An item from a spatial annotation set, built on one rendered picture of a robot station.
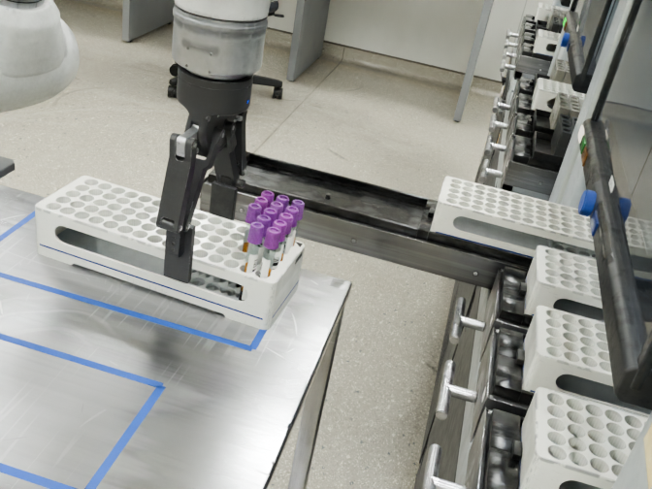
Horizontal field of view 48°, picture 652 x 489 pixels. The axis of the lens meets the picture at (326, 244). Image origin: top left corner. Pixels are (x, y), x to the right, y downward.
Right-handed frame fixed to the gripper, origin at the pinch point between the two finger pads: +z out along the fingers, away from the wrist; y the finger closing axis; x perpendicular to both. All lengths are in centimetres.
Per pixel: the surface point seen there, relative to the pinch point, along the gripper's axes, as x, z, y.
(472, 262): 29.9, 8.0, -28.4
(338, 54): -87, 84, -378
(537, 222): 36.8, 1.0, -32.5
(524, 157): 33, 6, -70
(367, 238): 14.2, 8.7, -27.4
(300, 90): -85, 87, -304
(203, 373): 7.9, 5.4, 14.4
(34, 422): -1.9, 5.5, 27.2
